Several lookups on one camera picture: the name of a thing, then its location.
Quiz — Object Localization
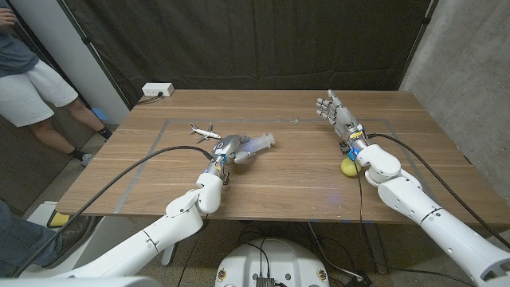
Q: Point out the white and yellow floor board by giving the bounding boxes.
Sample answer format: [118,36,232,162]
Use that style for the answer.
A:
[19,201,135,278]

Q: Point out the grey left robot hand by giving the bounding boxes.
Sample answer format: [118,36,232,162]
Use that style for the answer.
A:
[205,133,257,185]

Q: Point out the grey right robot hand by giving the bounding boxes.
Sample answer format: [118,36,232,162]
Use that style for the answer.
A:
[316,88,367,159]

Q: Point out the blue floor object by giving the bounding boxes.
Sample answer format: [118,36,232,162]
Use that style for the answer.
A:
[90,106,109,123]

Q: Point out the grey tape outline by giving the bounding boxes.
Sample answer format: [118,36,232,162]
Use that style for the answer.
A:
[113,117,439,216]

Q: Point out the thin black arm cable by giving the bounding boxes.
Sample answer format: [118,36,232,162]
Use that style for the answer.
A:
[175,213,210,287]
[353,158,468,287]

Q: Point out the black round fan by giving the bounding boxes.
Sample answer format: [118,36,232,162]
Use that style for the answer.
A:
[181,218,210,235]

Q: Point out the black power adapter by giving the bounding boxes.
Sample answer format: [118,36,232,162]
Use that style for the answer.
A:
[344,273,374,287]

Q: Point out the black power strip cable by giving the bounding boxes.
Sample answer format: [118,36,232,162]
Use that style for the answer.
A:
[137,91,164,105]

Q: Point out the white floor cable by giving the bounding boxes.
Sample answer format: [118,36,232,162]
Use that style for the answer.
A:
[307,221,360,279]

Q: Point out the clear plastic syringe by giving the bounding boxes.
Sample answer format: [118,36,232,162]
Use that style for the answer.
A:
[238,132,276,156]

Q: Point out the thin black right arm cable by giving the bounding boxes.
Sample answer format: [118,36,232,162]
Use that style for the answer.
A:
[353,158,468,287]

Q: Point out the black backdrop stand pole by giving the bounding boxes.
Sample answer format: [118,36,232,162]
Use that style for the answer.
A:
[57,0,131,108]
[398,0,439,88]

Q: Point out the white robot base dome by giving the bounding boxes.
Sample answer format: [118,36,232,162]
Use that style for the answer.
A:
[214,238,331,287]

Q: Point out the white power strip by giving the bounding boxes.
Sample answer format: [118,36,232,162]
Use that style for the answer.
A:
[141,82,175,97]

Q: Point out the person in blue jeans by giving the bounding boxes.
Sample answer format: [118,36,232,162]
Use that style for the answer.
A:
[0,199,96,278]

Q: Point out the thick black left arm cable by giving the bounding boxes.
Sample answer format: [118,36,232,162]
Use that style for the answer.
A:
[10,144,218,277]

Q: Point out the yellow ball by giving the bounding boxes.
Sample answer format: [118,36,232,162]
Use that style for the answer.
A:
[340,156,363,178]

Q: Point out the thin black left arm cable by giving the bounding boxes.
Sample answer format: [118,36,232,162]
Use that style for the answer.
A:
[175,213,210,287]

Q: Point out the black backdrop curtain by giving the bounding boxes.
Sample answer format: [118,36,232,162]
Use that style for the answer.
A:
[63,0,434,108]

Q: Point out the grey table leg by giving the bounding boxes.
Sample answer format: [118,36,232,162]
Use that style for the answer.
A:
[161,218,184,267]
[364,222,390,276]

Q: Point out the person in white shorts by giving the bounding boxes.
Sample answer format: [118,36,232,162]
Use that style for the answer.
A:
[0,7,114,167]

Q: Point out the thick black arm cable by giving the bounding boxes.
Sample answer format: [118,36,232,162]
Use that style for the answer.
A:
[365,132,510,250]
[10,144,218,277]

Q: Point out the white toy airplane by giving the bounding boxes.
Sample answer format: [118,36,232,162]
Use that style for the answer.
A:
[188,122,222,144]

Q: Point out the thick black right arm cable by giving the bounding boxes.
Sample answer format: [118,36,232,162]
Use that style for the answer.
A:
[365,132,510,250]

